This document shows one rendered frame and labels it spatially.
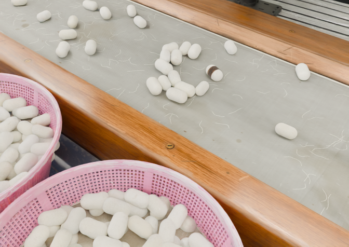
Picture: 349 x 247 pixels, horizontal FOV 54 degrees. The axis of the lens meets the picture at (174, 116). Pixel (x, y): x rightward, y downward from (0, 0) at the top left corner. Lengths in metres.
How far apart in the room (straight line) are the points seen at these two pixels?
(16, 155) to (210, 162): 0.26
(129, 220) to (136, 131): 0.12
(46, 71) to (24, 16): 0.26
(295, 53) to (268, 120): 0.19
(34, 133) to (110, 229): 0.20
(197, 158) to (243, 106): 0.16
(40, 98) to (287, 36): 0.47
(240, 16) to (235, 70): 0.17
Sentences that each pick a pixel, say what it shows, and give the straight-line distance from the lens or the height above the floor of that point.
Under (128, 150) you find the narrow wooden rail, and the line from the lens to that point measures 0.46.
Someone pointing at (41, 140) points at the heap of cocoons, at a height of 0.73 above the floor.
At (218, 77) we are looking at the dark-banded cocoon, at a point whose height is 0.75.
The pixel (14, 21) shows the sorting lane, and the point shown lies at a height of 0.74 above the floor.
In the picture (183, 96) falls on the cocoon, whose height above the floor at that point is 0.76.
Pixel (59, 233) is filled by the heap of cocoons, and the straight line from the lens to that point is 0.41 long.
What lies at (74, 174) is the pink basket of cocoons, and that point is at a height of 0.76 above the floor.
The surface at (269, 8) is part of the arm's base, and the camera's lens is 1.04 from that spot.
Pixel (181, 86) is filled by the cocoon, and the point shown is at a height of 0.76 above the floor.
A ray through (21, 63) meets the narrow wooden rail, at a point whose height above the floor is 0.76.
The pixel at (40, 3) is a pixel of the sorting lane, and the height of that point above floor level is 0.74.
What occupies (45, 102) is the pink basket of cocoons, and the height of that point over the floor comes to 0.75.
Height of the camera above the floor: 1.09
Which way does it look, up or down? 43 degrees down
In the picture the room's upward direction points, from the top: 3 degrees clockwise
